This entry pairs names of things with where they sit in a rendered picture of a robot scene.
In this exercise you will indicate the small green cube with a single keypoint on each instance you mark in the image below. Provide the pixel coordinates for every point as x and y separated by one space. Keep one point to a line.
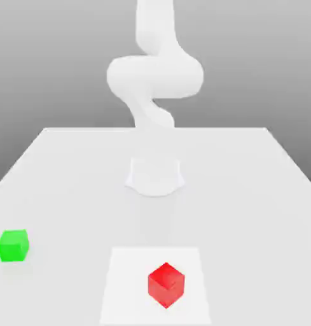
13 246

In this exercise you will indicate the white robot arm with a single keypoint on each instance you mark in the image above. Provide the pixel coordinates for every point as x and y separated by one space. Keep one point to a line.
155 76

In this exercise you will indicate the small red cube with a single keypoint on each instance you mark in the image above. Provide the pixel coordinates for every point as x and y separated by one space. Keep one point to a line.
166 285

